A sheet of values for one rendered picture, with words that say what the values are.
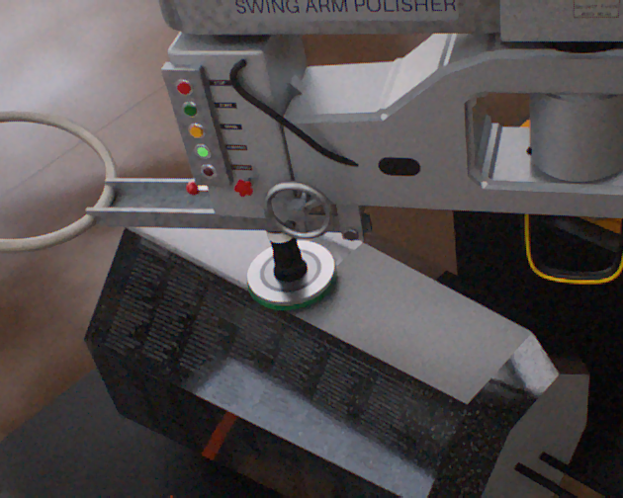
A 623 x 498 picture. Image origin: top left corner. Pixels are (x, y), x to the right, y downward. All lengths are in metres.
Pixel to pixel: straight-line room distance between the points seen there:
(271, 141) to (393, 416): 0.66
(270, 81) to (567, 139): 0.56
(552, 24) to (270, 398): 1.12
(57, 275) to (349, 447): 2.01
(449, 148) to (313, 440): 0.78
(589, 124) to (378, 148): 0.40
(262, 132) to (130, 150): 2.59
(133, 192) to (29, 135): 2.48
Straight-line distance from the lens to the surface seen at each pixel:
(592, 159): 1.81
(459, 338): 2.13
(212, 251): 2.46
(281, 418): 2.26
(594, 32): 1.63
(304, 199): 1.94
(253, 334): 2.31
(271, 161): 1.92
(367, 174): 1.89
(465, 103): 1.76
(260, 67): 1.79
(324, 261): 2.29
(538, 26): 1.62
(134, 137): 4.52
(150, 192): 2.33
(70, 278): 3.86
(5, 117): 2.58
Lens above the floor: 2.41
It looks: 41 degrees down
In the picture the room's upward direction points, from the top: 12 degrees counter-clockwise
